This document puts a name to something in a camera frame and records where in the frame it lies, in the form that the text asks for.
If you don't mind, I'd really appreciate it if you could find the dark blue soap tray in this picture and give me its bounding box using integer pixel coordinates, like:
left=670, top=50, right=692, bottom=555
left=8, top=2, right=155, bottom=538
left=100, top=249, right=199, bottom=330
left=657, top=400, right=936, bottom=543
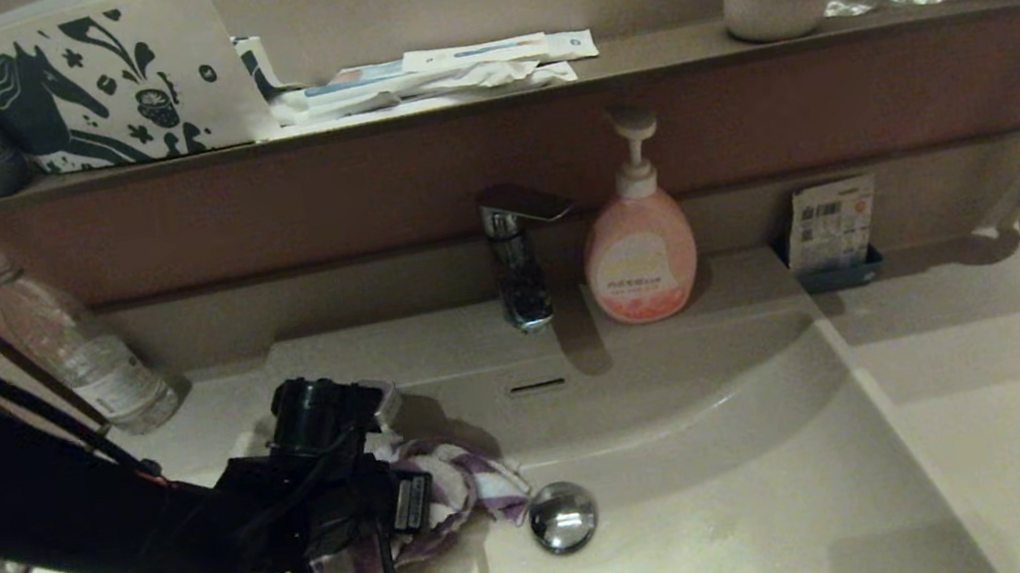
left=778, top=223, right=888, bottom=299

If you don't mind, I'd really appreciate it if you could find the white pouch with horse print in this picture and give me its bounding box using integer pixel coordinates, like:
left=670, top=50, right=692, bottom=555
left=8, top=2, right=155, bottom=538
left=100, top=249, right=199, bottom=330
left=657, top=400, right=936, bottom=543
left=0, top=0, right=283, bottom=185

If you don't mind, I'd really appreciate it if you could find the blue white toothbrush packet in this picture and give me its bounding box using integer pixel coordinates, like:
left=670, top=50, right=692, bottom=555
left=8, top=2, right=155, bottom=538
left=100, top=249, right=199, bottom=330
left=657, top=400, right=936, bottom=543
left=301, top=53, right=440, bottom=101

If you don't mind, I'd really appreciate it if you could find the chrome drain stopper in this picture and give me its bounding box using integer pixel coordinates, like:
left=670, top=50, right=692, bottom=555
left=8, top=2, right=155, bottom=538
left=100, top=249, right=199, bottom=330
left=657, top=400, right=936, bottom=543
left=525, top=476, right=605, bottom=559

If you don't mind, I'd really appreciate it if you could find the white sink basin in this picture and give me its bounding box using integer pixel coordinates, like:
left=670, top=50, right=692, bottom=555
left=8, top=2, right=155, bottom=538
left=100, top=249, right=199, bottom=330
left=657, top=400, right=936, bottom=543
left=116, top=233, right=1004, bottom=573

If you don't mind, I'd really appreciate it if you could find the purple white striped towel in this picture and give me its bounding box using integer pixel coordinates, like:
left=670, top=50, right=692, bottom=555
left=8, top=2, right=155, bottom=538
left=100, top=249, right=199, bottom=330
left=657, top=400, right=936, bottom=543
left=286, top=411, right=545, bottom=573

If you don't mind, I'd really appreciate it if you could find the crumpled white plastic wrapper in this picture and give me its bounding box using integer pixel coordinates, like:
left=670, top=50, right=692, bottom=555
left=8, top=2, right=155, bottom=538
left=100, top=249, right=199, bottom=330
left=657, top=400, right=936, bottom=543
left=269, top=46, right=580, bottom=130

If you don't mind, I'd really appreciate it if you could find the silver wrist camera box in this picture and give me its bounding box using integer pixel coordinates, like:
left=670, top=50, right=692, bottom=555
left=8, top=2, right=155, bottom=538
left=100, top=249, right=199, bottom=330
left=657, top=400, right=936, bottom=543
left=361, top=377, right=406, bottom=432

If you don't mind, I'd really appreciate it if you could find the clear plastic bottle without cap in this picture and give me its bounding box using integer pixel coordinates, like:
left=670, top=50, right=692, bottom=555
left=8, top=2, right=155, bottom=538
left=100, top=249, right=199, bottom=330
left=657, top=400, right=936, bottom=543
left=0, top=238, right=186, bottom=454

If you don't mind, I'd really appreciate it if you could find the white printed sachet packet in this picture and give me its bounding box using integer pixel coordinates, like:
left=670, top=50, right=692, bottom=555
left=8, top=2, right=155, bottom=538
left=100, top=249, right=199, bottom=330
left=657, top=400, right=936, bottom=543
left=777, top=175, right=888, bottom=278

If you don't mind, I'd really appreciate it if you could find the pink soap pump bottle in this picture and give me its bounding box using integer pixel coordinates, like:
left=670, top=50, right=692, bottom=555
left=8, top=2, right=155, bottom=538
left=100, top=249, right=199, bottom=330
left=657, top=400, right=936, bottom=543
left=560, top=98, right=707, bottom=331

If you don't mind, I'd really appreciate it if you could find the chrome sink faucet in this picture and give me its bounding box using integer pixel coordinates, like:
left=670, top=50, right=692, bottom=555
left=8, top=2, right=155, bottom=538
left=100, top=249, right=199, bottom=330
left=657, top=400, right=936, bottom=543
left=473, top=175, right=591, bottom=338

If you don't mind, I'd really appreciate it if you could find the brown wall shelf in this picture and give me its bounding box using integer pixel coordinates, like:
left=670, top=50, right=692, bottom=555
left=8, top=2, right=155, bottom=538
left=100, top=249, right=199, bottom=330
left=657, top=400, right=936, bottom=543
left=0, top=0, right=1020, bottom=227

